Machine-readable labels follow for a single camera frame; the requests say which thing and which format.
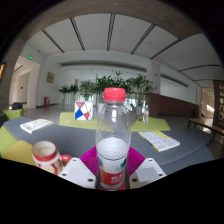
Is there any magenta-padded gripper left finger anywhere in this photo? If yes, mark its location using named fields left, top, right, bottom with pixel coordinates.
left=58, top=146, right=100, bottom=190

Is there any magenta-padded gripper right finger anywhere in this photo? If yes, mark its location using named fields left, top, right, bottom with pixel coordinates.
left=126, top=146, right=167, bottom=190

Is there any clear red-capped water bottle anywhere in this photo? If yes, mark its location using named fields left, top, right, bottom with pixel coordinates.
left=95, top=87, right=132, bottom=191

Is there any small clear water bottle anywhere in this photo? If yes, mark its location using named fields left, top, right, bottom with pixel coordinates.
left=142, top=104, right=150, bottom=124

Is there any white and yellow booklet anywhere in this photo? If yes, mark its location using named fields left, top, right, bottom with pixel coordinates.
left=138, top=130, right=181, bottom=153

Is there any red floral mug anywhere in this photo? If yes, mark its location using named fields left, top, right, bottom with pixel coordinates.
left=31, top=140, right=73, bottom=176

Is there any red blue white cube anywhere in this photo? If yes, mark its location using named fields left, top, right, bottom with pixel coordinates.
left=74, top=100, right=94, bottom=121

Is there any white printed magazine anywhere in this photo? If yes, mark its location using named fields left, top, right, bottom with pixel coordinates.
left=19, top=118, right=54, bottom=135

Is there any wooden bench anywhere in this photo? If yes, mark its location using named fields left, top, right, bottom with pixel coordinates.
left=187, top=117, right=224, bottom=138

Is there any lime green pouf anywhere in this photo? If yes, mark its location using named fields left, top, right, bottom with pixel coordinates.
left=1, top=108, right=25, bottom=121

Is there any black bag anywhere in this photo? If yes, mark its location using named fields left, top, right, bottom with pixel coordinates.
left=11, top=102, right=24, bottom=111

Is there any row of potted plants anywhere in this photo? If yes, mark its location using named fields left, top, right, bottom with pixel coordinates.
left=58, top=70, right=154, bottom=105

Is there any wooden shelf unit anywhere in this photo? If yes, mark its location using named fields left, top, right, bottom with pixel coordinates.
left=213, top=79, right=224, bottom=128

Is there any framed wall picture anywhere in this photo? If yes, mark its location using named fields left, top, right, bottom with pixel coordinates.
left=46, top=71, right=56, bottom=84

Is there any wall display screen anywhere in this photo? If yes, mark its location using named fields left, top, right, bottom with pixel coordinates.
left=0, top=62, right=6, bottom=80

